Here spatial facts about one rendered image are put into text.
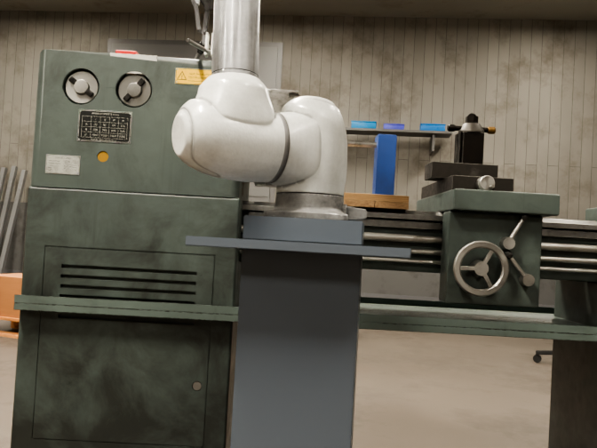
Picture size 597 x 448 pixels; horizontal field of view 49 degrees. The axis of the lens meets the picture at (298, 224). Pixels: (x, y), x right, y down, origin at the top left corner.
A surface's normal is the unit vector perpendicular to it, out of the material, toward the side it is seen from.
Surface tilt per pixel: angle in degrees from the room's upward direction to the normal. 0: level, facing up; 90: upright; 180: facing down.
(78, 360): 90
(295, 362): 90
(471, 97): 90
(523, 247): 90
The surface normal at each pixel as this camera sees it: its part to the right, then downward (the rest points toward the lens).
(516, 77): -0.11, -0.04
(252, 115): 0.49, -0.14
